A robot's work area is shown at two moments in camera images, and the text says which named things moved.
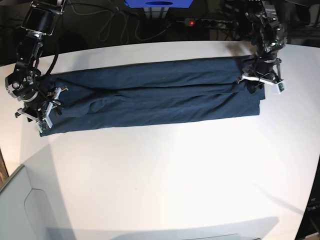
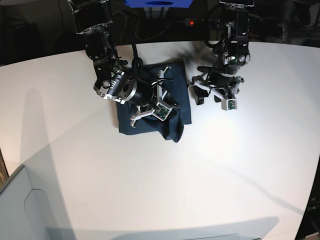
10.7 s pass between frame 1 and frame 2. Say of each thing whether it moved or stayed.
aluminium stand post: stayed
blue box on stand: stayed
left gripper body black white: moved
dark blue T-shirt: moved
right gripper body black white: moved
